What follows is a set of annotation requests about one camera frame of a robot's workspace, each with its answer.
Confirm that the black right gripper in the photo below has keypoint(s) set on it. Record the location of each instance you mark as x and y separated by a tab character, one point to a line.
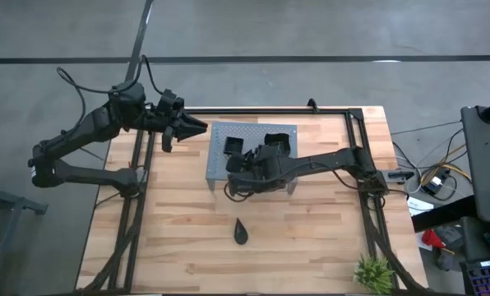
265	177

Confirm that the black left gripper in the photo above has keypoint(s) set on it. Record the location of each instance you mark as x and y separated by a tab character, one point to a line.
165	121

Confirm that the black square plate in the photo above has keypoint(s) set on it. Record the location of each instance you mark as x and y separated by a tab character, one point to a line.
233	146

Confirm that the black pot with soil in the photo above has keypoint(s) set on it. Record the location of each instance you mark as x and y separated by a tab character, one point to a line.
278	140

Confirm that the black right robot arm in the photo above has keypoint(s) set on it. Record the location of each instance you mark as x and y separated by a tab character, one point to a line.
323	160

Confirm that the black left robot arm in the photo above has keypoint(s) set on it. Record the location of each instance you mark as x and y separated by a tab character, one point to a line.
84	129

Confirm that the grey perforated metal riser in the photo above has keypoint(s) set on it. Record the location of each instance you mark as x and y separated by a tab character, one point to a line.
249	131

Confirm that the black teardrop plate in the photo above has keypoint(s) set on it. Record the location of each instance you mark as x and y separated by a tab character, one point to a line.
241	235

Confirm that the green artificial plant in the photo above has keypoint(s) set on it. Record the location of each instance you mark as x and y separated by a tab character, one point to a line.
372	275

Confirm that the white paper sheet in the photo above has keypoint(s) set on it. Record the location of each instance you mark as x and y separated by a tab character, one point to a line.
417	205

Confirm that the blue white power adapter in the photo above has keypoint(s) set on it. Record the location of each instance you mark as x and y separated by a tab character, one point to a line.
433	185

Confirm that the red object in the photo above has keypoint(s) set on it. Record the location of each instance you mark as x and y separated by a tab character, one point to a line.
431	238

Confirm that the black stand leg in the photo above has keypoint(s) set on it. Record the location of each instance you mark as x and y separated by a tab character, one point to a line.
442	214

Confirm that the dark grey equipment cart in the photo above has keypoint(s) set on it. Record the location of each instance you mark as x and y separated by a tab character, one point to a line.
487	164

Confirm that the black equipment case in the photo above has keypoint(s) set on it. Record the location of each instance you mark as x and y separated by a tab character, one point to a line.
475	242

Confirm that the backlit keyboard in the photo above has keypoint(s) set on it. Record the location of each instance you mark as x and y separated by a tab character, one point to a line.
487	281

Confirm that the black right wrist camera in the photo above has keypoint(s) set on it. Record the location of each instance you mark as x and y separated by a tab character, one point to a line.
259	153

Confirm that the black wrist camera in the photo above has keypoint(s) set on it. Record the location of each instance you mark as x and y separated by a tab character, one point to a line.
259	153
171	102

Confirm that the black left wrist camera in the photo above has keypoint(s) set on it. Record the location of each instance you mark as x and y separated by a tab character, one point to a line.
171	102

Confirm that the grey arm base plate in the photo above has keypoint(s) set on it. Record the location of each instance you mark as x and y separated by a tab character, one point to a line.
393	181

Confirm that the grey metal bench frame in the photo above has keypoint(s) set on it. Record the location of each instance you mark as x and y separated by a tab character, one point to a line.
6	199

